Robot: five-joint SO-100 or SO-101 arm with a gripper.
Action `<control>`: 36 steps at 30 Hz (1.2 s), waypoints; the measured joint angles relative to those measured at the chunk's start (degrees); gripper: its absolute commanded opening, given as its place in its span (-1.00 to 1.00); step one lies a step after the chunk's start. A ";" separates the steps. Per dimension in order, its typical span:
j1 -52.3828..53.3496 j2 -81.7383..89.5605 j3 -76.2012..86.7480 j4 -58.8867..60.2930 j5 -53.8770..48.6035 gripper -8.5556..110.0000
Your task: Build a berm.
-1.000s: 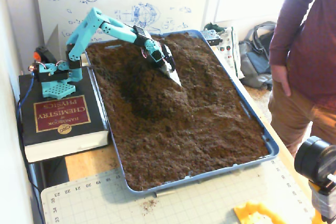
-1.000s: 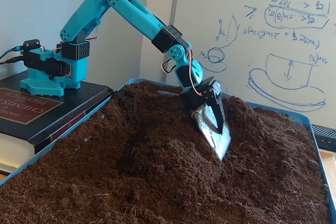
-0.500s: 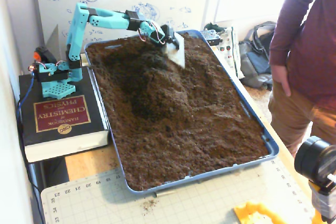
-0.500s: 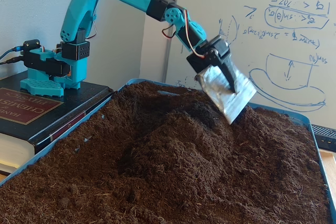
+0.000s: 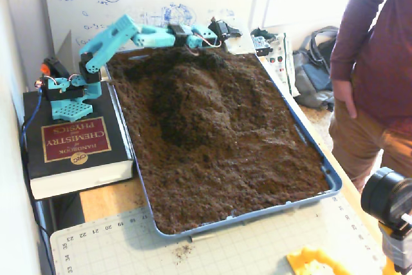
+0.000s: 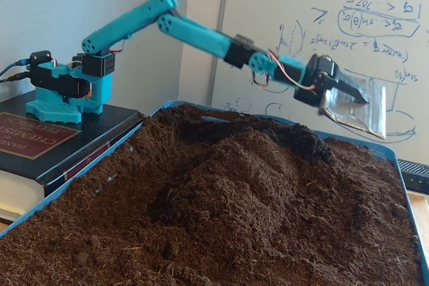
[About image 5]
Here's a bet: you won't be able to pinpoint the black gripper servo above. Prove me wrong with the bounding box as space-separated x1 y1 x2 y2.
207 20 257 56

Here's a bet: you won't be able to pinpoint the person right hand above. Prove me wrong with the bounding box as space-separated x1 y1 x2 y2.
331 78 358 120

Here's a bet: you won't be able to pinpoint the tan trousers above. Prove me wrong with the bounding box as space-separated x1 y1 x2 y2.
328 97 412 192

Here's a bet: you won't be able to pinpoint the black camera lens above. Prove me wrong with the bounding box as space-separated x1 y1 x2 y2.
360 167 412 224

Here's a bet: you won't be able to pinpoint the grey backpack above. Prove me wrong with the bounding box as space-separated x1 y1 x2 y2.
292 26 341 111

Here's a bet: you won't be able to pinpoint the pale green cutting mat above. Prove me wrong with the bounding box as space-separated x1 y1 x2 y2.
50 193 387 275

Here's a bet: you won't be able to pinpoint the black cable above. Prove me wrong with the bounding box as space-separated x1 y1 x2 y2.
19 123 57 275

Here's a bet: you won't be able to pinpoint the yellow grey camera stand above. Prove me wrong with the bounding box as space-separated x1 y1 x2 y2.
378 213 412 274

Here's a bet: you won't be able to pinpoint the spilled soil crumbs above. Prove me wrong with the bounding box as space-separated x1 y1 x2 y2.
173 244 196 260

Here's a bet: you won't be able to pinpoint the blue cable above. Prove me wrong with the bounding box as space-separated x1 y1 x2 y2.
19 90 44 160

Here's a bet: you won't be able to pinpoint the black chemistry physics handbook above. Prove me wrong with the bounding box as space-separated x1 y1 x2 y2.
22 81 136 200

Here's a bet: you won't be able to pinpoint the brown soil heap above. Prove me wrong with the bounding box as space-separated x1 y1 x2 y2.
106 46 331 236

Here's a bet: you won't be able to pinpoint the perforated black electronics box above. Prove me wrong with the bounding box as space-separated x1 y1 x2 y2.
249 35 274 57

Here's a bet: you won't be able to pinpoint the maroon sleeved person forearm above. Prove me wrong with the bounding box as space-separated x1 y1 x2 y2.
330 0 398 82

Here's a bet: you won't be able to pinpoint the white electronics board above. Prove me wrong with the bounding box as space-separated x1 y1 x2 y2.
257 32 300 95

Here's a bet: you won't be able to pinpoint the orange black round object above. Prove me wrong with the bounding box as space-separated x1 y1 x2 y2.
40 56 70 79

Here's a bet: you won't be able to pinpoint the blue plastic tray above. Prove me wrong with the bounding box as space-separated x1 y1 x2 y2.
102 38 344 240

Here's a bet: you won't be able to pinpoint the yellow plastic part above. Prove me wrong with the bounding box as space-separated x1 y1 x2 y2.
286 246 355 275

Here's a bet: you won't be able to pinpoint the maroon shirt torso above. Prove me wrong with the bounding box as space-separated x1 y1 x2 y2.
352 0 412 140

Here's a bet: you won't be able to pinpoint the teal robot arm with base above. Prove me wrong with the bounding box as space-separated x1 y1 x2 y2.
43 14 218 121

